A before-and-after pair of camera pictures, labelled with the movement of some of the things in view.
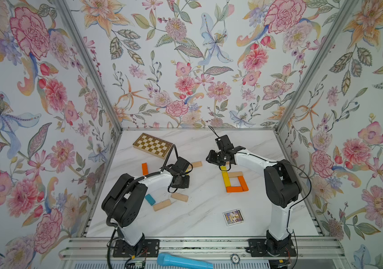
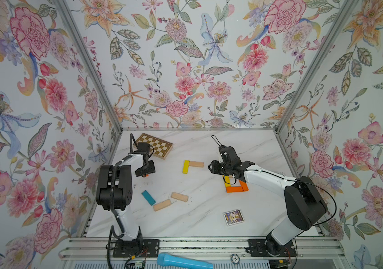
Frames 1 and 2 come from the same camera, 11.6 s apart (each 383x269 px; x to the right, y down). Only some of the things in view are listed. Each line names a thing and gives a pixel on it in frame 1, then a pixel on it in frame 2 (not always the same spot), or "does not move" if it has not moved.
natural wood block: [180, 196] does not move
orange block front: [235, 189] does not move
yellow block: [225, 176] does not move
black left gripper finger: [181, 182] to [147, 168]
